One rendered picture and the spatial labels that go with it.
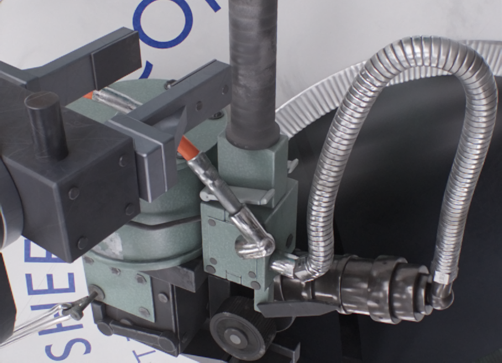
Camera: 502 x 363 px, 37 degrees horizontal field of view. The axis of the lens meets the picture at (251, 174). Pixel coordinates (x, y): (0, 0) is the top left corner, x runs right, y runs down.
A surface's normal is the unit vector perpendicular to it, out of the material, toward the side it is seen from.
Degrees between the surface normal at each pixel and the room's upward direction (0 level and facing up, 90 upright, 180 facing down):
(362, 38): 90
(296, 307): 47
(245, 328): 58
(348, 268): 92
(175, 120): 115
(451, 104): 42
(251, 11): 78
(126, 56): 129
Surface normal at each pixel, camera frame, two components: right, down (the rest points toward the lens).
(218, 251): -0.45, 0.53
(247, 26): -0.23, 0.57
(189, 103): 0.80, 0.36
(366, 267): -0.32, -0.73
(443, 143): -0.86, -0.37
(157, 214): 0.25, 0.57
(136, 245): -0.01, 0.59
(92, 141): 0.00, -0.81
